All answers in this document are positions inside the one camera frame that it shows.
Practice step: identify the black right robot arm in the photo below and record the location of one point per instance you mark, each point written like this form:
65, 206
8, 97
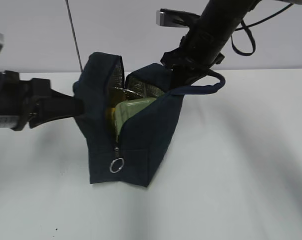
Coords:
221, 18

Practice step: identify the dark blue lunch bag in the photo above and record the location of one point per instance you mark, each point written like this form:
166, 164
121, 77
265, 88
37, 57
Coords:
134, 156

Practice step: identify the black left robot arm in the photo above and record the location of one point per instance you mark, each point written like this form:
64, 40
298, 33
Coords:
12, 89

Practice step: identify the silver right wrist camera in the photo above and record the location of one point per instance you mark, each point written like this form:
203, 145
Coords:
175, 18

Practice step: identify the green lid glass container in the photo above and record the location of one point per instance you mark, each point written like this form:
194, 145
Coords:
127, 109

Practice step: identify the yellow pear-shaped gourd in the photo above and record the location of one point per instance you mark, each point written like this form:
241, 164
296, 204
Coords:
109, 115

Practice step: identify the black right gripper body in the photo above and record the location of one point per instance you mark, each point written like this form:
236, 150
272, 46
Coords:
200, 51

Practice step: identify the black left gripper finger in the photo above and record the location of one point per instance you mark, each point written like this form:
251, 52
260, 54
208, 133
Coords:
59, 106

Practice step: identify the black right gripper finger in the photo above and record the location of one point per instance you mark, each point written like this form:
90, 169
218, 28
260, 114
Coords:
183, 76

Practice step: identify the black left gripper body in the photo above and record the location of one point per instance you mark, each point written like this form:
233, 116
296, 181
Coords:
36, 89

